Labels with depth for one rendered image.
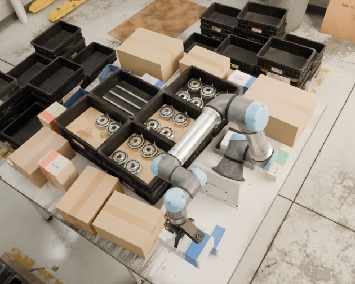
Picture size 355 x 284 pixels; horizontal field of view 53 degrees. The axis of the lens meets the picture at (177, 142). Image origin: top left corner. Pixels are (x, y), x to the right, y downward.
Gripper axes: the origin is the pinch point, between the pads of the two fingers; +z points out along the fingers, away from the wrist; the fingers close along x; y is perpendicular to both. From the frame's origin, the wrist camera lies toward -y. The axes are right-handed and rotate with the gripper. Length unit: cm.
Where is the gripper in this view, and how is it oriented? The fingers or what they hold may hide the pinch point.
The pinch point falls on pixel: (186, 239)
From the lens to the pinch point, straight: 156.0
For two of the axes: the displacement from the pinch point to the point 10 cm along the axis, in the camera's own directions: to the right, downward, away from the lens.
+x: -5.5, 6.9, -4.7
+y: -8.3, -4.0, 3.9
